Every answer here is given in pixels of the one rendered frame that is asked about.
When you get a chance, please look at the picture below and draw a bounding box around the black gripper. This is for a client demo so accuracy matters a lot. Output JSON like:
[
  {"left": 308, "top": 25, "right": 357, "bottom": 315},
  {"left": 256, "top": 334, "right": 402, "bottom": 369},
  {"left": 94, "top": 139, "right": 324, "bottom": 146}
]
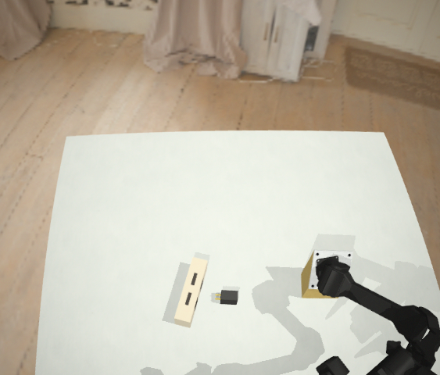
[{"left": 316, "top": 356, "right": 394, "bottom": 375}]

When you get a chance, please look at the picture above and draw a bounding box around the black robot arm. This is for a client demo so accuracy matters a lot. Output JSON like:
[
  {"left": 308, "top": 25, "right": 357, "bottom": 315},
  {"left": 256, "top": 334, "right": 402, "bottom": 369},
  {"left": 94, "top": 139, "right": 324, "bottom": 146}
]
[{"left": 316, "top": 255, "right": 440, "bottom": 375}]

